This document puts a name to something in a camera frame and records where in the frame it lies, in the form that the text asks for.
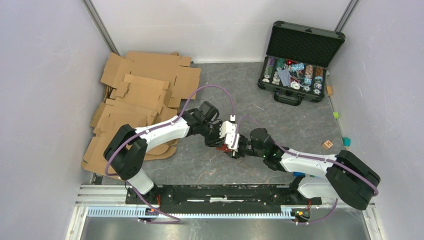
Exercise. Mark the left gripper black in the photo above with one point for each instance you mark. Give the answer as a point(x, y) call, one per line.
point(210, 143)

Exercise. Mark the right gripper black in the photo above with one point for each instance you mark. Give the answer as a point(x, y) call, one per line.
point(239, 152)

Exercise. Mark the red paper box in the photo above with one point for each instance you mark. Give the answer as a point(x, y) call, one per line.
point(224, 149)

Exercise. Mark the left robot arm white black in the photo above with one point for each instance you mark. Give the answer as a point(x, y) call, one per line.
point(126, 151)

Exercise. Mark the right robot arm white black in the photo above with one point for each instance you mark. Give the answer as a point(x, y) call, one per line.
point(341, 176)

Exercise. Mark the blue toy block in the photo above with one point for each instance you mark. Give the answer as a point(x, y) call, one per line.
point(299, 174)

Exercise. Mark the wooden letter block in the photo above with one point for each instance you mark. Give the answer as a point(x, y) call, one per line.
point(327, 145)

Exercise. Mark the stack of flat brown cardboard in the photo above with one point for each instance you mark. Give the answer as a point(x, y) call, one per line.
point(142, 89)

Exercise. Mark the black poker chip case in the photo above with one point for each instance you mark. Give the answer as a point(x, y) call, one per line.
point(296, 62)

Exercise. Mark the teal cube block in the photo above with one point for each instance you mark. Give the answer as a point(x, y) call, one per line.
point(346, 141)

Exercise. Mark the small brown wooden block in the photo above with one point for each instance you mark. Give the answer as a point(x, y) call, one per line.
point(329, 90)

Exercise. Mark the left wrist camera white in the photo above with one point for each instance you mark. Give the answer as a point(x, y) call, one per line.
point(228, 126)

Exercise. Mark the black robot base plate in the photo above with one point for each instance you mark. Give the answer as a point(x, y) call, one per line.
point(227, 199)

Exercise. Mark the aluminium frame rail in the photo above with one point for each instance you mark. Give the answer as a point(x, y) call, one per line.
point(119, 201)

